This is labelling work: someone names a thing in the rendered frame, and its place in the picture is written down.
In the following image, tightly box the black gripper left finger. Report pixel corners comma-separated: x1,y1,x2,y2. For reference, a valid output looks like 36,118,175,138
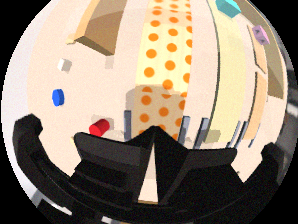
73,125,156,202

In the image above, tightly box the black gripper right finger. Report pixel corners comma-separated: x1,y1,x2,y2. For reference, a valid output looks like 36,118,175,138
154,125,238,205

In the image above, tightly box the orange polka-dot strip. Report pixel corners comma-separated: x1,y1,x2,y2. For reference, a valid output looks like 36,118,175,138
132,23,193,140

